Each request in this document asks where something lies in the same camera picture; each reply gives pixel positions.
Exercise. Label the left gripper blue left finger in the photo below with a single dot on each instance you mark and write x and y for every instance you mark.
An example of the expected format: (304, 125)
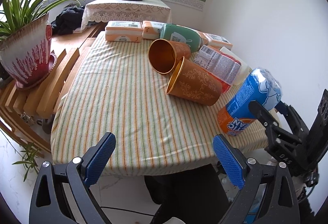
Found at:
(82, 172)

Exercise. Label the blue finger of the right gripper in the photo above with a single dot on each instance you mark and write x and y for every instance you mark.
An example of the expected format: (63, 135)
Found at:
(265, 118)
(290, 114)

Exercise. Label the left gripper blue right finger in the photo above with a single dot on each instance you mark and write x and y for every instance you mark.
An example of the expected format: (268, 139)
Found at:
(245, 173)

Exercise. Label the orange patterned cup front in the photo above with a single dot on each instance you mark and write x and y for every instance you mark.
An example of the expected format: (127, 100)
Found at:
(191, 82)

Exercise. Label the orange patterned cup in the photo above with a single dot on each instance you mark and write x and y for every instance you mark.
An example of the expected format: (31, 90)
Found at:
(191, 82)
(164, 55)

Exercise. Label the orange patterned cup rear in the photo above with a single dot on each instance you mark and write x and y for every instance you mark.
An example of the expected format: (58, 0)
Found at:
(164, 55)

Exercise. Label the clear red labelled jar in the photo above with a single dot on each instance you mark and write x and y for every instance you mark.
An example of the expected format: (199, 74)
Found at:
(221, 66)

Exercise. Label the wooden slatted bench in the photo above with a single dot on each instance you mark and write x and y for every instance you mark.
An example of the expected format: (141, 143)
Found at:
(43, 100)

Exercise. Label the striped table cloth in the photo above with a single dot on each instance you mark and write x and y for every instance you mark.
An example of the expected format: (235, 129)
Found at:
(116, 90)

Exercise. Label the orange tissue pack right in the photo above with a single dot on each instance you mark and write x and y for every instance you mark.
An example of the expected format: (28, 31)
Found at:
(214, 40)

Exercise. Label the orange tissue pack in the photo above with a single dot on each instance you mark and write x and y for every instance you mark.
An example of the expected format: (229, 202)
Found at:
(151, 29)
(214, 40)
(123, 31)

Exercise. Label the green thermos bottle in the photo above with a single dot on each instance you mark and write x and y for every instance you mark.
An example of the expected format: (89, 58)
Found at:
(176, 33)

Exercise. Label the red white flower pot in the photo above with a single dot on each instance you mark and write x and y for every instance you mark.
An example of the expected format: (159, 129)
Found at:
(26, 54)

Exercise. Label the orange tissue pack left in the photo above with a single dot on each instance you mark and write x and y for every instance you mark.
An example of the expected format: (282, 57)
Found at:
(123, 31)

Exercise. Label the orange tissue pack middle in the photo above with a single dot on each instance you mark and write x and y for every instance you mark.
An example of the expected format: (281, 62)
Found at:
(151, 29)

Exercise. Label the black bag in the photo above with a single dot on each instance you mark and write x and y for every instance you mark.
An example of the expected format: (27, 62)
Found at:
(67, 21)

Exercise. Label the lace covered side table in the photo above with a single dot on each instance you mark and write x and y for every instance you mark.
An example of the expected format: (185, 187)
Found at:
(107, 10)

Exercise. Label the green spider plant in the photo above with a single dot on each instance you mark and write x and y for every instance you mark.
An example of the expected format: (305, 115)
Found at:
(19, 13)

